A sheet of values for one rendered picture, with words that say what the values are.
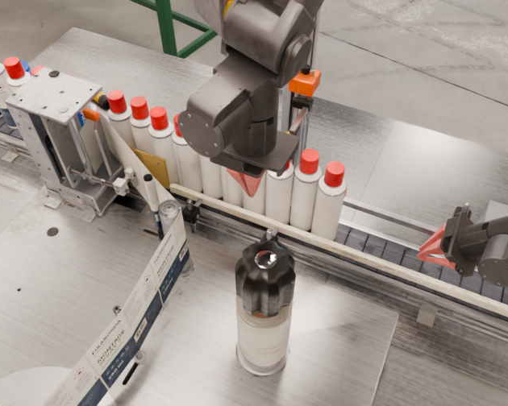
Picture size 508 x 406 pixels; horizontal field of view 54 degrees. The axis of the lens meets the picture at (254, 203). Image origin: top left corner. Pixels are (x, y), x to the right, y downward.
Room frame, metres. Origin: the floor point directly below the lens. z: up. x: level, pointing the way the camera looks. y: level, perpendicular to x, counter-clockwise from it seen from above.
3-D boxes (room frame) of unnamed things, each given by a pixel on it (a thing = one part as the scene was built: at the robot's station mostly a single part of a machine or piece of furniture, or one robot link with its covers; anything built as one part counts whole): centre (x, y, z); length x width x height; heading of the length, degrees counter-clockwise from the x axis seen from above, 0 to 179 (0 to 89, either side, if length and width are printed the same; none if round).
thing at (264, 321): (0.34, -0.02, 1.03); 0.09 x 0.09 x 0.30
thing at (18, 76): (0.90, 0.52, 0.98); 0.05 x 0.05 x 0.20
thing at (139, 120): (0.76, 0.23, 0.98); 0.05 x 0.05 x 0.20
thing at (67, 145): (0.72, 0.36, 1.01); 0.14 x 0.13 x 0.26; 65
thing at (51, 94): (0.72, 0.36, 1.14); 0.14 x 0.11 x 0.01; 65
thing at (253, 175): (0.45, 0.01, 1.23); 0.07 x 0.07 x 0.09; 65
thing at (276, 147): (0.45, 0.00, 1.30); 0.10 x 0.07 x 0.07; 65
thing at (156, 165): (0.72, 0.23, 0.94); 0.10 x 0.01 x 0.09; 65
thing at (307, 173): (0.62, -0.10, 0.98); 0.05 x 0.05 x 0.20
